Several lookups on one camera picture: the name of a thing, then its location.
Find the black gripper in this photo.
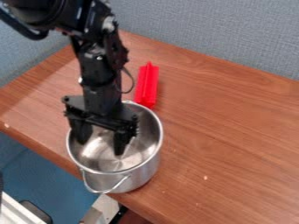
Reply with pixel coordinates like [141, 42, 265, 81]
[62, 84, 138, 156]

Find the stainless steel metal pot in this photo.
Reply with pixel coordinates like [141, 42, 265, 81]
[66, 101, 165, 194]

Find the red block object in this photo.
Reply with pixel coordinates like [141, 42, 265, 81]
[135, 61, 159, 109]

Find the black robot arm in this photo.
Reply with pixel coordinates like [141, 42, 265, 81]
[0, 0, 138, 156]

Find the white device with black edge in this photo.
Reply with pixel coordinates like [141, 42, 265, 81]
[0, 192, 52, 224]

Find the white table bracket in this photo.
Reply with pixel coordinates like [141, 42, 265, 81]
[79, 194, 127, 224]

